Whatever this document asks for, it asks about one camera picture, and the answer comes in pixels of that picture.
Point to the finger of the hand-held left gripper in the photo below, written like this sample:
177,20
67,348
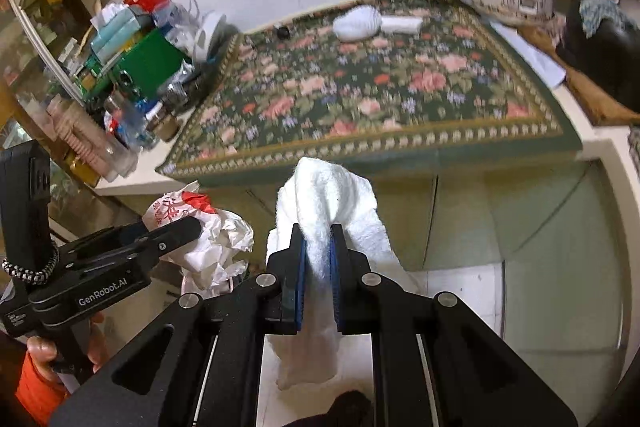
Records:
150,237

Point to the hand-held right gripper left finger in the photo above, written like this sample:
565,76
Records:
299,277

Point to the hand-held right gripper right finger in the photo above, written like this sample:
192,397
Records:
336,277

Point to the white red printed plastic bag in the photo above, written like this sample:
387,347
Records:
220,237

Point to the white paper towel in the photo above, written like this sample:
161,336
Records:
325,192

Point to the person's left forearm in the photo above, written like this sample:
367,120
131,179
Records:
37,397

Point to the person's left hand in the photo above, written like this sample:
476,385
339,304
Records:
97,342

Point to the yellow bottle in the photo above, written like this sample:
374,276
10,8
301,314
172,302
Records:
85,172

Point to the stack of pink cups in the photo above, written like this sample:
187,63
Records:
90,139

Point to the green box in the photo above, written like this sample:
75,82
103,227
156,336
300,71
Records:
150,64

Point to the floral patterned mat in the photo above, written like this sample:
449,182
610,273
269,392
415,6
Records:
375,107

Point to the teal tissue box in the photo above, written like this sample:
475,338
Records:
117,34

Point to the white plastic container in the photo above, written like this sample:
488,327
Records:
215,34

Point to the clear plastic jug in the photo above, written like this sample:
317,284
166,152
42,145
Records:
177,9

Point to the small black cap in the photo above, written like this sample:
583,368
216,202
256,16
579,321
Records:
283,32

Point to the crumpled white tissue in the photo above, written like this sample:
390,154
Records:
357,23

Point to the white flat packet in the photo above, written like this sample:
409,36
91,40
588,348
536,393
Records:
402,24

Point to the white flat sheet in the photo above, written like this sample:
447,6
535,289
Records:
537,52

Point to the wooden cutting board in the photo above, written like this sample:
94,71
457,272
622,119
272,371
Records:
585,102

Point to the black pot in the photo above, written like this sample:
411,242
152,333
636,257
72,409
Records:
610,62

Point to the blue grey knitted cloth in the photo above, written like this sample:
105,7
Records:
602,14

